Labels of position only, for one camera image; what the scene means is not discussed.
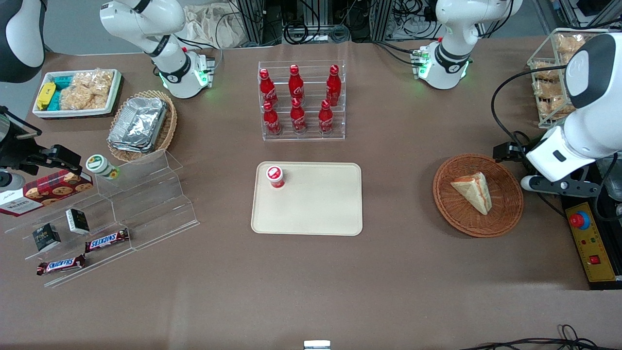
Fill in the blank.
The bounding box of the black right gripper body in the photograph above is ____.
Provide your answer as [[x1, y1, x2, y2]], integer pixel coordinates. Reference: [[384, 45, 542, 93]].
[[0, 140, 55, 176]]

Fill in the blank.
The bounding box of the triangular sandwich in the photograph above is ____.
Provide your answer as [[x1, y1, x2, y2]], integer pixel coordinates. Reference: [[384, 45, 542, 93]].
[[450, 172, 493, 216]]

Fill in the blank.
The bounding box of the round brown wicker basket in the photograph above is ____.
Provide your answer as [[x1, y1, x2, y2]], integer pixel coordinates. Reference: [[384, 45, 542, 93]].
[[432, 154, 524, 238]]

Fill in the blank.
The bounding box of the white rectangular snack tray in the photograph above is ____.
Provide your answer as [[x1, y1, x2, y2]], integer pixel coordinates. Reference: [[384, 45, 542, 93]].
[[32, 69, 122, 119]]

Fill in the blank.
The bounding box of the oval light wicker basket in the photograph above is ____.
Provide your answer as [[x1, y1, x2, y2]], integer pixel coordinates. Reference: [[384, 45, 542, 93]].
[[106, 89, 178, 164]]

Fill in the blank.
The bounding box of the beige plastic tray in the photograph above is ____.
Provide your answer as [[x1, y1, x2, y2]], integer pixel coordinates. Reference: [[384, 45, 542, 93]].
[[251, 162, 363, 236]]

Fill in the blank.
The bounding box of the red tartan cookie box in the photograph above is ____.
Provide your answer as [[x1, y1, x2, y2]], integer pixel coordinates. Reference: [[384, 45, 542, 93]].
[[0, 169, 94, 217]]

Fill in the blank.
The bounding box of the green-lidded white jar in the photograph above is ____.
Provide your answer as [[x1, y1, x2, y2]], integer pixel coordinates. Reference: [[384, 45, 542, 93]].
[[86, 154, 121, 181]]

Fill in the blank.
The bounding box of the bagged fried snack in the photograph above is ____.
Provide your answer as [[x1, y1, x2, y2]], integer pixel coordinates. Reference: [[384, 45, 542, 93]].
[[533, 60, 564, 82], [538, 96, 575, 120], [555, 33, 587, 55], [533, 80, 569, 100]]

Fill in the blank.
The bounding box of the small black box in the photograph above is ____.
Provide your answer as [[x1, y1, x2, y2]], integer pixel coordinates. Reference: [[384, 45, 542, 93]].
[[65, 208, 91, 235], [32, 223, 62, 253]]

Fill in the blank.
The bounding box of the aluminium foil container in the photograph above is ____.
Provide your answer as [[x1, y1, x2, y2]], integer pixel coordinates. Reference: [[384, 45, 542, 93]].
[[112, 96, 169, 147], [107, 131, 157, 154]]

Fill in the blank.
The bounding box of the yellow snack packet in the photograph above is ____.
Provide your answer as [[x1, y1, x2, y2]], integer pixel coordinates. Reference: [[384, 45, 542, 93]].
[[36, 81, 57, 111]]

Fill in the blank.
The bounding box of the clear bag of crackers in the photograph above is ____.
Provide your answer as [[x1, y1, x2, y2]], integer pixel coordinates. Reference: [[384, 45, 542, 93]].
[[59, 69, 114, 111]]

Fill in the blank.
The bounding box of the Snickers chocolate bar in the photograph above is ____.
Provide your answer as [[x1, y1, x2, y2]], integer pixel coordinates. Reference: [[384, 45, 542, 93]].
[[85, 228, 130, 253], [36, 254, 87, 277]]

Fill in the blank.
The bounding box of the yellow emergency stop panel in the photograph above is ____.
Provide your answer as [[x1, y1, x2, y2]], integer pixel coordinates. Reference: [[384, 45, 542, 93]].
[[565, 201, 620, 283]]

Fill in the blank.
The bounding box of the clear acrylic stepped shelf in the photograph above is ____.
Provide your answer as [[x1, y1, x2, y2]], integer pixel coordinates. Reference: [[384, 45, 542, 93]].
[[4, 148, 200, 288]]

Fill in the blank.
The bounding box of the black countertop appliance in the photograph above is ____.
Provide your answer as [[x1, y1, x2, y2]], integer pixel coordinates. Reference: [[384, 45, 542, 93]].
[[560, 163, 622, 291]]

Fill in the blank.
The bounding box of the red cola bottle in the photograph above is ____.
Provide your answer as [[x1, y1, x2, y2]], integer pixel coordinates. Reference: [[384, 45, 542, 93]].
[[259, 69, 279, 107], [326, 64, 342, 106], [318, 100, 334, 135], [290, 97, 308, 135], [288, 64, 305, 101], [262, 101, 282, 136]]

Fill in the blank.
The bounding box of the beige cloth bag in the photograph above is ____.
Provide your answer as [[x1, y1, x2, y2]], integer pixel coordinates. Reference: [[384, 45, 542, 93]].
[[182, 4, 244, 50]]

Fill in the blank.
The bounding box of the clear acrylic bottle rack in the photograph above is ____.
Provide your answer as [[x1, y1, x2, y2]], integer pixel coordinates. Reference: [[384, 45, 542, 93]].
[[258, 60, 346, 142]]

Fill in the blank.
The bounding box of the red-capped small cup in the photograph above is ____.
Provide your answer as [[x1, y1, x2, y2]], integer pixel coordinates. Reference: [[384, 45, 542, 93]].
[[265, 166, 286, 190]]

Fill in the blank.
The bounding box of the black power cable with plug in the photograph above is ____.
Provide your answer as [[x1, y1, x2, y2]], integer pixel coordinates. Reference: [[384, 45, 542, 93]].
[[534, 192, 567, 219]]

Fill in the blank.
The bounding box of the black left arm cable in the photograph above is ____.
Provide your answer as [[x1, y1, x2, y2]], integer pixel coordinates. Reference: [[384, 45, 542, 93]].
[[490, 70, 576, 161]]

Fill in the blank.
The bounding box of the white wire basket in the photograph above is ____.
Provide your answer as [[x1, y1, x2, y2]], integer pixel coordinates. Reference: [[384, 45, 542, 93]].
[[527, 28, 622, 130]]

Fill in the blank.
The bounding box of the black floor cable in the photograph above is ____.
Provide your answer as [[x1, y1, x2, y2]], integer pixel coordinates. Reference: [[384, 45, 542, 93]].
[[459, 324, 622, 350]]

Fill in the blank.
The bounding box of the coiled black cable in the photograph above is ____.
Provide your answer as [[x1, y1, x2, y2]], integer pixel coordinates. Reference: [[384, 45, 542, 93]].
[[283, 20, 322, 45]]

